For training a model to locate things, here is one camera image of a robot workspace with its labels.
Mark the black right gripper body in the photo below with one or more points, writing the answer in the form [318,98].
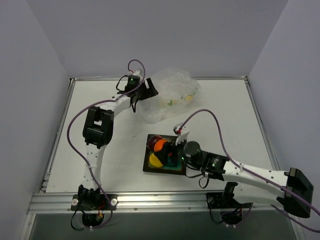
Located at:
[172,149]

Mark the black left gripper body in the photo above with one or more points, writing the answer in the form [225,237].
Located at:
[146,88]

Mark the translucent white plastic bag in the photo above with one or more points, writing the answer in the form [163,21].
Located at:
[177,90]

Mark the orange fake fruit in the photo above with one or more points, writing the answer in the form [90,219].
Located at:
[159,145]

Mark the yellow fake fruit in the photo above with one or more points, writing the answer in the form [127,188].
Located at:
[154,161]

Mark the dark brown fake fruit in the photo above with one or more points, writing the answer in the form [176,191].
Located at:
[152,141]

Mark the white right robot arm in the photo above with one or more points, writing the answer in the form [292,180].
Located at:
[290,190]

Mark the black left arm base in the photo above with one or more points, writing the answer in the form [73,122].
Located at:
[96,208]

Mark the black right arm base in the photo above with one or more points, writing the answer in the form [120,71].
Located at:
[232,213]

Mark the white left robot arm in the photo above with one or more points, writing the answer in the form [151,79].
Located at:
[98,130]

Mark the teal square ceramic plate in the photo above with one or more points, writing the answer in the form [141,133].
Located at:
[170,168]

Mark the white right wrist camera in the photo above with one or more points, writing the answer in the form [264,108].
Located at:
[181,133]

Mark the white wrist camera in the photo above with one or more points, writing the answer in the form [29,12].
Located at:
[181,133]
[139,73]

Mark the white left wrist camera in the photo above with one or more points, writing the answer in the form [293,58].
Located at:
[139,73]

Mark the aluminium front rail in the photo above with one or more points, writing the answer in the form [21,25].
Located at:
[154,202]

